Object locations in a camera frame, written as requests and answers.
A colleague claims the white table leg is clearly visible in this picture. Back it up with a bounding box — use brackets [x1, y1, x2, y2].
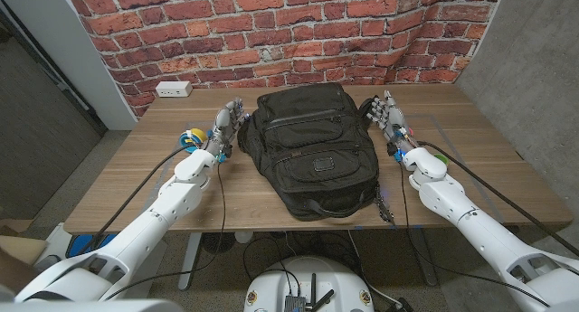
[178, 232, 203, 291]

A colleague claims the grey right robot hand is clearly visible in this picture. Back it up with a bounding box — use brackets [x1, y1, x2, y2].
[365, 90, 420, 158]

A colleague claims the grey table leg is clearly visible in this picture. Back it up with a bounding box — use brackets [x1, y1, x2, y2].
[409, 228, 439, 287]

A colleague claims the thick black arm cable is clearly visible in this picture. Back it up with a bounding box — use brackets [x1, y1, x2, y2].
[83, 143, 203, 255]
[416, 140, 579, 258]

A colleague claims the cardboard box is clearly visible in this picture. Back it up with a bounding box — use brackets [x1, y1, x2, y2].
[0, 219, 49, 299]

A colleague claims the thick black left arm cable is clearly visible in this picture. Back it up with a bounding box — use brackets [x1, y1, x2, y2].
[83, 143, 203, 255]

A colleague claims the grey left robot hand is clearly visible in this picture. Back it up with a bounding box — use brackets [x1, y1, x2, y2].
[204, 98, 251, 162]

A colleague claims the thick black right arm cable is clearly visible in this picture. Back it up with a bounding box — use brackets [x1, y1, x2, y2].
[416, 140, 579, 258]

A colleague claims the brick print backdrop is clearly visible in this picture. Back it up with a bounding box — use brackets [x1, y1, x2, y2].
[62, 0, 506, 118]

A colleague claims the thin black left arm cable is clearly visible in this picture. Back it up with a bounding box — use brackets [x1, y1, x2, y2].
[101, 160, 227, 302]

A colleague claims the black backpack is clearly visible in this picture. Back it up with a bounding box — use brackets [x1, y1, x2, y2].
[235, 81, 394, 223]

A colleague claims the blue box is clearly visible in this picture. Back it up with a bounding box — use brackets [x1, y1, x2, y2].
[65, 233, 117, 259]

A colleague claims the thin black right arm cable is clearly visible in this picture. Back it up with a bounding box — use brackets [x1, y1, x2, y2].
[397, 161, 552, 307]

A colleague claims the white power strip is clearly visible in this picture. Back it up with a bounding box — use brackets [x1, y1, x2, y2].
[155, 80, 194, 99]

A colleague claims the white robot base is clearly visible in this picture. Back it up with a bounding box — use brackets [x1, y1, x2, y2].
[243, 256, 375, 312]

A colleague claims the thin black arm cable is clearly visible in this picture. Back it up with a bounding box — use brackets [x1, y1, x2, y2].
[397, 161, 552, 307]
[101, 160, 227, 302]

